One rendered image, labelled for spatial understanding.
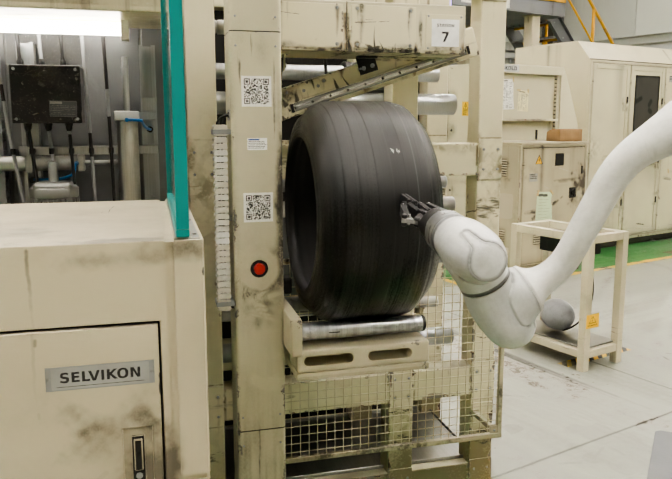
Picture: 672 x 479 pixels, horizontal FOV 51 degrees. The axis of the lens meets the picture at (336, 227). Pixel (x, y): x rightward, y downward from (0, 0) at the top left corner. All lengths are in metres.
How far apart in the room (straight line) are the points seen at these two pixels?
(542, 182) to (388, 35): 4.69
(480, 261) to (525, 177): 5.29
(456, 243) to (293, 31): 1.00
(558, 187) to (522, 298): 5.52
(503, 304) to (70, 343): 0.76
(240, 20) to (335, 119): 0.33
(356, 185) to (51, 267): 0.81
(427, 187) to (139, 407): 0.90
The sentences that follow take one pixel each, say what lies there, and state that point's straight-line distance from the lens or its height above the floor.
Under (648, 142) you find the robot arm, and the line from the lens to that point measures 1.41.
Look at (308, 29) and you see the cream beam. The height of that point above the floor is 1.70.
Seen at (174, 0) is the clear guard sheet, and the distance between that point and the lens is 1.03.
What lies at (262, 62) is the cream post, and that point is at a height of 1.58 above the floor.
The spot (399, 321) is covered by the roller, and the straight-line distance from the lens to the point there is 1.87.
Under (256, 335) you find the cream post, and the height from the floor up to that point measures 0.88.
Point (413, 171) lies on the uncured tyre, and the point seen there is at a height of 1.32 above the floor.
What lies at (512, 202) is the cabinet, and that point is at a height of 0.71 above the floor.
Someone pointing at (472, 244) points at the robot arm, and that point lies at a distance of 1.27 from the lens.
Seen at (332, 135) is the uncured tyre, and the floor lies 1.40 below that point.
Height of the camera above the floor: 1.44
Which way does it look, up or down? 9 degrees down
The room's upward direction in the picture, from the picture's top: straight up
